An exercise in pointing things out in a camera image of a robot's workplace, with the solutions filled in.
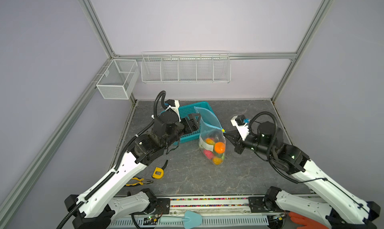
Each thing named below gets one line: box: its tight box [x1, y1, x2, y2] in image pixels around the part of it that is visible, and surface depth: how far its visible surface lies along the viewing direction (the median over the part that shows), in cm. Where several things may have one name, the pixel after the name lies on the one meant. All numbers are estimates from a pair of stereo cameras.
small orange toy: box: [214, 141, 226, 154], surface depth 75 cm
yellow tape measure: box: [151, 159, 169, 180], surface depth 84 cm
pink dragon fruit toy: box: [203, 149, 214, 160], surface depth 82 cm
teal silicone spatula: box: [159, 210, 203, 229], surface depth 72 cm
